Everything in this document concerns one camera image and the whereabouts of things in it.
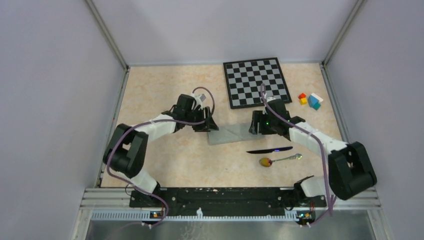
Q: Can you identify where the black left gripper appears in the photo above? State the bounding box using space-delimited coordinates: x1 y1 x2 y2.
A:
184 106 219 132

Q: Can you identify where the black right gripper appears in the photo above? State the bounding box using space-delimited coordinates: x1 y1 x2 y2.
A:
249 110 278 135

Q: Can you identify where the grey cloth napkin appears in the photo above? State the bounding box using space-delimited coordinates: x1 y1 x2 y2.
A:
207 123 265 146

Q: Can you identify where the dark purple knife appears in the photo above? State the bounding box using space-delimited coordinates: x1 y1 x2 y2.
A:
247 146 293 154

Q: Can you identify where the iridescent metal spoon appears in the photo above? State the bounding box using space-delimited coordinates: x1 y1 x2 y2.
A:
258 153 303 168

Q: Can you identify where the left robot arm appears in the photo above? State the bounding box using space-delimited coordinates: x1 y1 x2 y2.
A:
103 93 219 207

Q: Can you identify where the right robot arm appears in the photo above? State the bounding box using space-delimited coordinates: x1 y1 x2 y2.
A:
249 97 378 206

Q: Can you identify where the black and grey chessboard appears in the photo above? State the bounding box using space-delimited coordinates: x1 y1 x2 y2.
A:
222 57 292 109

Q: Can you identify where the yellow wooden block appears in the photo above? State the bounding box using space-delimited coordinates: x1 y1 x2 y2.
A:
299 97 308 105

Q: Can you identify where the red wooden block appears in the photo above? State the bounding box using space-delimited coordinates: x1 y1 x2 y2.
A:
298 92 307 99

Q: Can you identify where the blue wooden block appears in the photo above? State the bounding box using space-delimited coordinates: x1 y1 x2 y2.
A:
307 95 320 108

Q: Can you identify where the teal wooden block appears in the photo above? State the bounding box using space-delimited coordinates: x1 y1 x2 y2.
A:
312 102 321 111

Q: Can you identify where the white wooden block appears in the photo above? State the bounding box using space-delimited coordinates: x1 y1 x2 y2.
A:
311 93 324 103

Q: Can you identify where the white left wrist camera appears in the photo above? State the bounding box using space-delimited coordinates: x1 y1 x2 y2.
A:
194 93 207 108

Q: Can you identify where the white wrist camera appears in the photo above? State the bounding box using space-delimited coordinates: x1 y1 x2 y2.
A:
194 93 207 108
266 96 276 103

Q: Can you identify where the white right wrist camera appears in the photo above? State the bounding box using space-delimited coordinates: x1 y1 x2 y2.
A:
266 96 276 103

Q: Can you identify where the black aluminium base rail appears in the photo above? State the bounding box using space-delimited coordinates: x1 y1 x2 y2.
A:
79 187 381 227

